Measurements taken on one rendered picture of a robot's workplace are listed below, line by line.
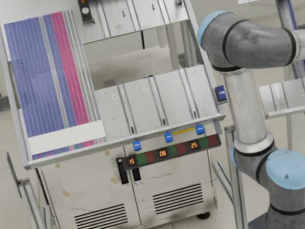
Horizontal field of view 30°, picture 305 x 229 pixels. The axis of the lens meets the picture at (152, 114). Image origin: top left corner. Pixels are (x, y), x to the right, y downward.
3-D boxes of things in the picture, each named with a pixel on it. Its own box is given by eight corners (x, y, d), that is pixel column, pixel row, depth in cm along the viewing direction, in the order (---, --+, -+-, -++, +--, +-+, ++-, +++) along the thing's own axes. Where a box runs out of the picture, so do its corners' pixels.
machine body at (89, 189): (219, 220, 256) (203, 100, 226) (67, 261, 249) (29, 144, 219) (183, 146, 312) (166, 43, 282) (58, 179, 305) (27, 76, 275)
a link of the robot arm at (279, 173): (287, 217, 155) (285, 178, 149) (257, 194, 166) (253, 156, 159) (321, 199, 159) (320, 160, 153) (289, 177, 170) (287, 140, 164)
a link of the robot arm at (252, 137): (263, 196, 165) (219, 33, 136) (232, 173, 177) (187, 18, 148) (294, 175, 169) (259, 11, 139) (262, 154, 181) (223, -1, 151)
